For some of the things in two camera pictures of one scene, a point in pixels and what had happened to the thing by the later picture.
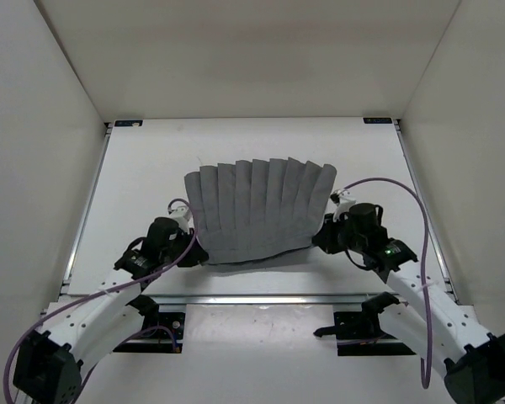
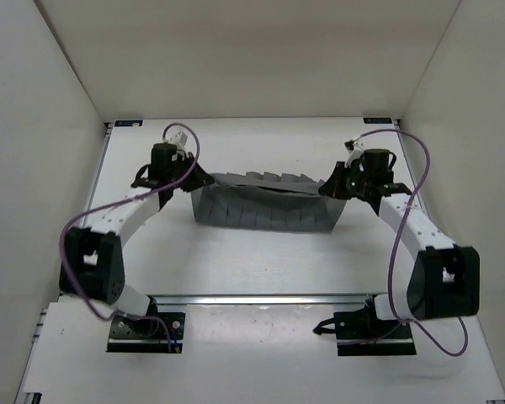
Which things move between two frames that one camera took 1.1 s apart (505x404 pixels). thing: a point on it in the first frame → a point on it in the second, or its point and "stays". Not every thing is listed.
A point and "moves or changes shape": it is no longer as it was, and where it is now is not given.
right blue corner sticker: (377, 120) stays
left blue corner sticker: (128, 123) stays
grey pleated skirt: (255, 208) moves or changes shape
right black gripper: (324, 239) → (334, 186)
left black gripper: (198, 255) → (200, 178)
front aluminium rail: (267, 299) stays
